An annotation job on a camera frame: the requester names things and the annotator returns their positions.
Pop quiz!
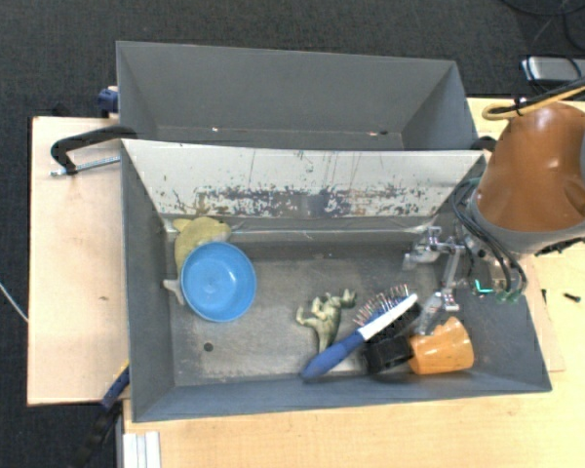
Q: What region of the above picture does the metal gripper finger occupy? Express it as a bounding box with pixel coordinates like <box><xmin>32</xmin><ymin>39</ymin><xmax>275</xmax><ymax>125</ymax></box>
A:
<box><xmin>402</xmin><ymin>226</ymin><xmax>465</xmax><ymax>270</ymax></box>
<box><xmin>417</xmin><ymin>291</ymin><xmax>461</xmax><ymax>336</ymax></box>

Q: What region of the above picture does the blue plastic bowl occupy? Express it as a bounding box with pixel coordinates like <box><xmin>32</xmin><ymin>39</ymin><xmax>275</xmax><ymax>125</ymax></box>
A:
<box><xmin>179</xmin><ymin>241</ymin><xmax>258</xmax><ymax>324</ymax></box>

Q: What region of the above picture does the black plastic block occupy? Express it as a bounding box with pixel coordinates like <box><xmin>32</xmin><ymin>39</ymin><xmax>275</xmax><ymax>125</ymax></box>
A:
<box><xmin>362</xmin><ymin>302</ymin><xmax>423</xmax><ymax>376</ymax></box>

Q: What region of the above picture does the green toy dinosaur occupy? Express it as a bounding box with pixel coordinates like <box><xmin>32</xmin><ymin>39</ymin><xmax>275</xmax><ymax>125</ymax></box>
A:
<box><xmin>295</xmin><ymin>289</ymin><xmax>358</xmax><ymax>354</ymax></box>

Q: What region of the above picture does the yellow-green plush toy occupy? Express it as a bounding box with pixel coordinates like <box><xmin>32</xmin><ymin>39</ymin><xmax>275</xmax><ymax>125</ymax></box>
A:
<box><xmin>163</xmin><ymin>215</ymin><xmax>233</xmax><ymax>307</ymax></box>

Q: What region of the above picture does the blue and white hairbrush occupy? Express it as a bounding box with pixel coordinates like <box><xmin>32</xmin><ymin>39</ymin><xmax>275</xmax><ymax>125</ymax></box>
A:
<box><xmin>299</xmin><ymin>284</ymin><xmax>420</xmax><ymax>382</ymax></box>

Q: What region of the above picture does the orange plastic cup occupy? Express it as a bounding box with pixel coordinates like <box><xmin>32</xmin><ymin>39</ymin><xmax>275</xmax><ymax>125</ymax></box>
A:
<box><xmin>408</xmin><ymin>316</ymin><xmax>476</xmax><ymax>376</ymax></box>

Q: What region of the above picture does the grey metal bin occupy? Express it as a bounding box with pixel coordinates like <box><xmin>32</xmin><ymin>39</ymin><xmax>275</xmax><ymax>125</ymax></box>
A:
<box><xmin>114</xmin><ymin>40</ymin><xmax>553</xmax><ymax>423</ymax></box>

